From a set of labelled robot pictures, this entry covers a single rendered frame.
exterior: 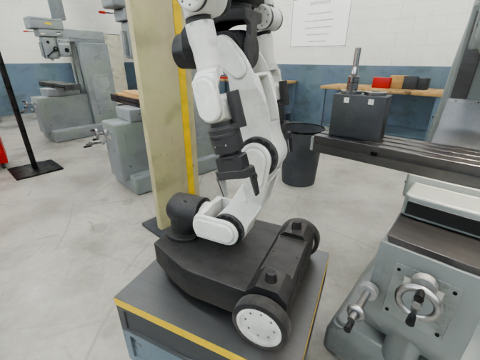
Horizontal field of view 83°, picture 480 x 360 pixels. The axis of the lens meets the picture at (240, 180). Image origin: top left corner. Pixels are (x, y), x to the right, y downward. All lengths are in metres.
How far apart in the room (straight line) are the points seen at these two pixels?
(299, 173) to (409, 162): 1.91
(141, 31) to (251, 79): 1.23
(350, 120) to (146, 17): 1.38
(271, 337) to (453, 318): 0.56
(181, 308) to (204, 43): 0.96
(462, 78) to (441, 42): 3.91
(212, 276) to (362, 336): 0.75
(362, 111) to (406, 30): 4.40
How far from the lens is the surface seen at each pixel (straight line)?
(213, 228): 1.11
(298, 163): 2.99
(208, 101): 0.71
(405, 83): 5.09
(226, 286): 1.06
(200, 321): 1.18
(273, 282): 1.00
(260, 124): 0.91
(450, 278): 1.06
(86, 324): 1.87
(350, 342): 1.52
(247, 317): 1.04
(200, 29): 0.75
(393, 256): 1.06
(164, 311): 1.24
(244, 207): 1.05
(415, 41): 5.62
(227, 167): 0.77
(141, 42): 1.99
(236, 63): 0.88
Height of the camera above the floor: 1.32
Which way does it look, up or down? 24 degrees down
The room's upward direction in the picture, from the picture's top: straight up
